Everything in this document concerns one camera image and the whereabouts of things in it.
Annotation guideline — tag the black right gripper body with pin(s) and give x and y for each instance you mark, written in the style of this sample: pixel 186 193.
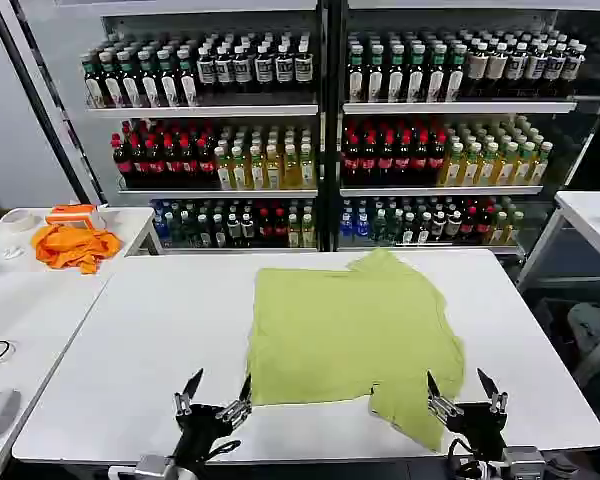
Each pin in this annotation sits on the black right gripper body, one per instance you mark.
pixel 477 430

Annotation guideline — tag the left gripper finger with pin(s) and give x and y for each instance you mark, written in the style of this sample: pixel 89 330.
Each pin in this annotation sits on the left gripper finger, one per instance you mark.
pixel 189 395
pixel 240 407

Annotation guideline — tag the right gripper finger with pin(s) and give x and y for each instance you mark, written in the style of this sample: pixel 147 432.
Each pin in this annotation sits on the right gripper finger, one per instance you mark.
pixel 440 405
pixel 495 397

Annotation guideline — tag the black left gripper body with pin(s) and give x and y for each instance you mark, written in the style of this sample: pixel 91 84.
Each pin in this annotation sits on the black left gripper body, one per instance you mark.
pixel 200 425

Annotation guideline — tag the light green shirt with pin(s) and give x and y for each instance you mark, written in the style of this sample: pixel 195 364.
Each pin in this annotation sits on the light green shirt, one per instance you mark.
pixel 350 330

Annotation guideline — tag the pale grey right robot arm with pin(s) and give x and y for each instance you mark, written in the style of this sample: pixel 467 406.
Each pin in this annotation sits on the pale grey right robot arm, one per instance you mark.
pixel 522 460

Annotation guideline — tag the grey office chair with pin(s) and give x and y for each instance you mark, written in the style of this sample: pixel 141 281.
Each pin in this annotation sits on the grey office chair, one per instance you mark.
pixel 592 325

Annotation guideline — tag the white side desk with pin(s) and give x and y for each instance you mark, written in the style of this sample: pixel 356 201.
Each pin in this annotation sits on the white side desk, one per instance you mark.
pixel 142 235

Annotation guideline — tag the orange crumpled cloth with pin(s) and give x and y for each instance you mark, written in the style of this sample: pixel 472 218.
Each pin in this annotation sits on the orange crumpled cloth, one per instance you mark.
pixel 75 247

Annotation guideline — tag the grey computer mouse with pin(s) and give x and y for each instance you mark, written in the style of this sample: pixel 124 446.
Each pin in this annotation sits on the grey computer mouse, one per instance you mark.
pixel 0 415

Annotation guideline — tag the white table with grey legs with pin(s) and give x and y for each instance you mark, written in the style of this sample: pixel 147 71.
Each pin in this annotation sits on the white table with grey legs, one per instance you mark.
pixel 580 210

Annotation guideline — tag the orange and white box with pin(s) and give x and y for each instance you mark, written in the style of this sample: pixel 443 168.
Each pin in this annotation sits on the orange and white box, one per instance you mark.
pixel 72 216

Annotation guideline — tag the small white crumpled object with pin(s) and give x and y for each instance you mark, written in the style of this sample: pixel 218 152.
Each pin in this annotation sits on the small white crumpled object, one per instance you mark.
pixel 11 251

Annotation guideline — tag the white tape roll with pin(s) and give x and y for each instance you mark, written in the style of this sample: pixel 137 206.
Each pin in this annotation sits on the white tape roll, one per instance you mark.
pixel 2 222

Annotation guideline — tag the bottle shelf with narrow bay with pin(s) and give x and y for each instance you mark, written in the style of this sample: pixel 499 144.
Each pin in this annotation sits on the bottle shelf with narrow bay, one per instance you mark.
pixel 210 110

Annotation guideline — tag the bottle shelf with wide bay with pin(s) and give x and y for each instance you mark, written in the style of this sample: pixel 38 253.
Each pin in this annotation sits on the bottle shelf with wide bay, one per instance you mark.
pixel 445 107

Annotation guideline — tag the thin black slanted pole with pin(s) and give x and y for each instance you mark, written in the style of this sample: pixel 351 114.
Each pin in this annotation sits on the thin black slanted pole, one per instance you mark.
pixel 62 115

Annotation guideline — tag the thick black slanted pole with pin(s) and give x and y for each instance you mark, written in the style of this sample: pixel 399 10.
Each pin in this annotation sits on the thick black slanted pole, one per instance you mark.
pixel 40 105

